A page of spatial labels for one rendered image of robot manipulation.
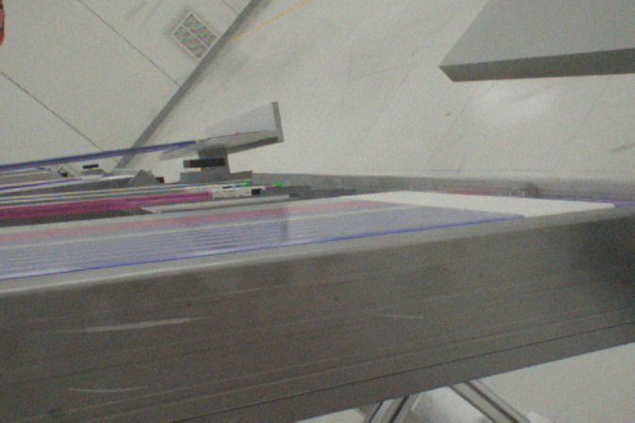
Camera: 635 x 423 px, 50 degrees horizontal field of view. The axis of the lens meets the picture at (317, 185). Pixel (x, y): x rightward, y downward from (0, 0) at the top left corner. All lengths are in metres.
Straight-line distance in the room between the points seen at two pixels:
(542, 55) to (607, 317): 0.59
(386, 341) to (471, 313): 0.04
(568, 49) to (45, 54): 7.80
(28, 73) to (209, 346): 8.17
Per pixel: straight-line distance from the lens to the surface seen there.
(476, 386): 1.23
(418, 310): 0.27
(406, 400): 1.15
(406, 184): 0.59
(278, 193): 0.75
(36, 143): 8.32
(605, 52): 0.81
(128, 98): 8.46
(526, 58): 0.92
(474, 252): 0.29
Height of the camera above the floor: 0.98
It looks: 20 degrees down
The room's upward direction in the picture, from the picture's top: 49 degrees counter-clockwise
